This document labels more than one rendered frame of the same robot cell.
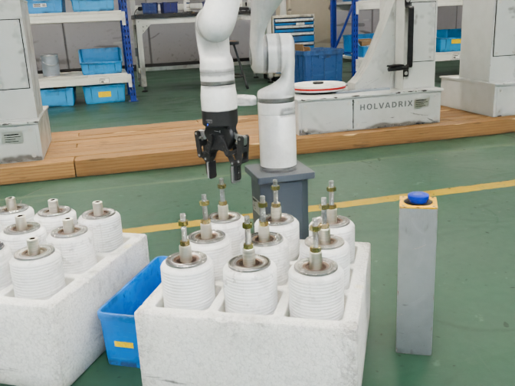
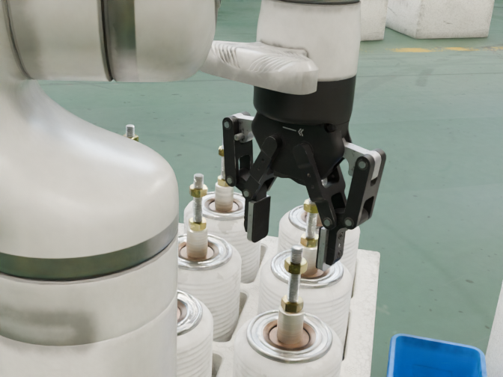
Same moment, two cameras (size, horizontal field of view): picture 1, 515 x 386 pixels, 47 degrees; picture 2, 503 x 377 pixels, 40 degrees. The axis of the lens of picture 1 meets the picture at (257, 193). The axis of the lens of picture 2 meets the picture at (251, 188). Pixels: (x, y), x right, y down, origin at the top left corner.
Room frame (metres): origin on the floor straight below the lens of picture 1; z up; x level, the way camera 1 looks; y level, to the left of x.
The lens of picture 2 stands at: (1.72, 0.00, 0.61)
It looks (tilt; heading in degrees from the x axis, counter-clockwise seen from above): 24 degrees down; 176
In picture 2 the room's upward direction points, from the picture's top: 3 degrees clockwise
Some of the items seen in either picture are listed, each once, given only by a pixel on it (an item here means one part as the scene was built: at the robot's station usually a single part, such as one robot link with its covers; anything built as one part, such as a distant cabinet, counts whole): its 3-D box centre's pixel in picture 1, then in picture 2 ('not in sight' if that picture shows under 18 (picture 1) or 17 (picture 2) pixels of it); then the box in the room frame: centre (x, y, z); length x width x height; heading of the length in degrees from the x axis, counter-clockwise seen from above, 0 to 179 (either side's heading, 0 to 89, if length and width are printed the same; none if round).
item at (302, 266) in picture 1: (316, 266); not in sight; (0.94, -0.09, 0.25); 0.08 x 0.08 x 0.01
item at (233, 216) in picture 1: (223, 217); (289, 336); (1.23, 0.08, 0.25); 0.08 x 0.08 x 0.01
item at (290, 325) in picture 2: (223, 211); (290, 323); (1.23, 0.08, 0.26); 0.02 x 0.02 x 0.03
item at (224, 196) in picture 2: (248, 256); (224, 196); (0.97, 0.02, 0.26); 0.02 x 0.02 x 0.03
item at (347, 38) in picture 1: (368, 44); not in sight; (6.19, -1.20, 0.36); 0.50 x 0.38 x 0.21; 15
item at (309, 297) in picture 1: (316, 314); not in sight; (0.94, -0.09, 0.16); 0.10 x 0.10 x 0.18
